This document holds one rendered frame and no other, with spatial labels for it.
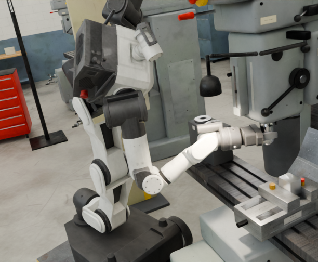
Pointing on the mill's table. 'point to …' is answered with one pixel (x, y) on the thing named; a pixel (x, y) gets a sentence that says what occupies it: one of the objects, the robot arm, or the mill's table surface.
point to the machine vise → (257, 219)
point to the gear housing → (264, 14)
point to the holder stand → (216, 156)
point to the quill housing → (269, 73)
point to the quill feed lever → (296, 77)
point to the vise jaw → (279, 197)
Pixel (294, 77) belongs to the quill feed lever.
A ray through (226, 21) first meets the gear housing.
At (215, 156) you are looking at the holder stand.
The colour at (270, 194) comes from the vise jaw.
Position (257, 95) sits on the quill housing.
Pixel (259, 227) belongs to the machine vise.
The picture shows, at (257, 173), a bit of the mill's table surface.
